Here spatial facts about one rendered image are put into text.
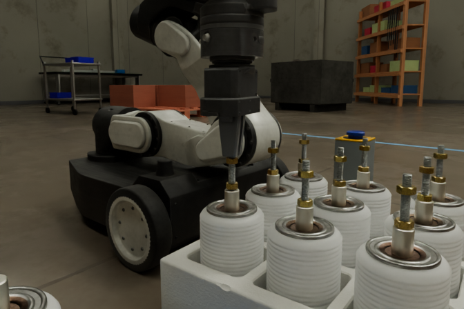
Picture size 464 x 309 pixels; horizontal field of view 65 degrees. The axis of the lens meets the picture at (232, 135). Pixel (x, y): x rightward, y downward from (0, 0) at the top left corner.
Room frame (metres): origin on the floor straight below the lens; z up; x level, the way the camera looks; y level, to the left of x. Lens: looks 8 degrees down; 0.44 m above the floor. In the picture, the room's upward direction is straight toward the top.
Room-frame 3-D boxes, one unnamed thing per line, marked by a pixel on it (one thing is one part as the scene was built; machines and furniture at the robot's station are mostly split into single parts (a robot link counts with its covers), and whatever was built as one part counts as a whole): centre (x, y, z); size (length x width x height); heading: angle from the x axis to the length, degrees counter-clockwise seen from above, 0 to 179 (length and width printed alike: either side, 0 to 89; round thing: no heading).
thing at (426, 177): (0.47, -0.26, 0.30); 0.01 x 0.01 x 0.08
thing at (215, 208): (0.52, 0.00, 0.25); 0.08 x 0.08 x 0.01
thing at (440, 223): (0.47, -0.26, 0.25); 0.08 x 0.08 x 0.01
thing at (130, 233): (0.82, 0.22, 0.10); 0.20 x 0.05 x 0.20; 51
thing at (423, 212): (0.47, -0.26, 0.26); 0.02 x 0.02 x 0.03
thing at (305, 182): (0.45, -0.09, 0.30); 0.01 x 0.01 x 0.08
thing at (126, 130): (1.21, 0.27, 0.28); 0.21 x 0.20 x 0.13; 51
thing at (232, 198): (0.52, 0.00, 0.26); 0.02 x 0.02 x 0.03
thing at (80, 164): (1.18, 0.25, 0.19); 0.64 x 0.52 x 0.33; 51
